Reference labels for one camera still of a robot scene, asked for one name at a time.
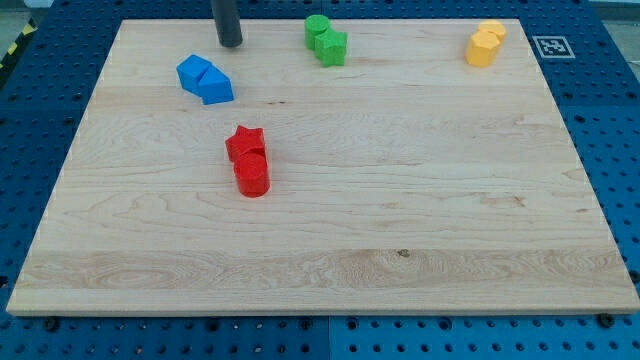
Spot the red cylinder block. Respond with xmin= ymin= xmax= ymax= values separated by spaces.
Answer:
xmin=233 ymin=153 xmax=270 ymax=197

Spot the red star block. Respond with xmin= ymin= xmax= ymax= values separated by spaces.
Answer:
xmin=225 ymin=125 xmax=266 ymax=162

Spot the light wooden board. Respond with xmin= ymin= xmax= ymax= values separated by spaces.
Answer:
xmin=7 ymin=19 xmax=639 ymax=317

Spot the green star block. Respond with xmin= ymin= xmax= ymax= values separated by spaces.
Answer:
xmin=314 ymin=28 xmax=348 ymax=67

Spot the blue pentagon block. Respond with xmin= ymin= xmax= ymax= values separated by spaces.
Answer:
xmin=198 ymin=66 xmax=234 ymax=105

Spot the green cylinder block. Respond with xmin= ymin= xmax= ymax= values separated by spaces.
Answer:
xmin=304 ymin=14 xmax=330 ymax=50

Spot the blue cube block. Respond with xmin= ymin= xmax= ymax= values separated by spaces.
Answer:
xmin=176 ymin=54 xmax=211 ymax=96

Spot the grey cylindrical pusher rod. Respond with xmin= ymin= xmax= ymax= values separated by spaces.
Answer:
xmin=210 ymin=0 xmax=243 ymax=48

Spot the yellow hexagon block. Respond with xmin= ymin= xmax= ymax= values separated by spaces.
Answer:
xmin=465 ymin=31 xmax=502 ymax=67

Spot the yellow cylinder block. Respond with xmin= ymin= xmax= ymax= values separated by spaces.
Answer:
xmin=477 ymin=19 xmax=507 ymax=42

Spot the white fiducial marker tag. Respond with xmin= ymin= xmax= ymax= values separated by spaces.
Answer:
xmin=533 ymin=35 xmax=575 ymax=59

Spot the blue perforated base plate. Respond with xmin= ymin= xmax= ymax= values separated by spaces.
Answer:
xmin=1 ymin=0 xmax=639 ymax=359

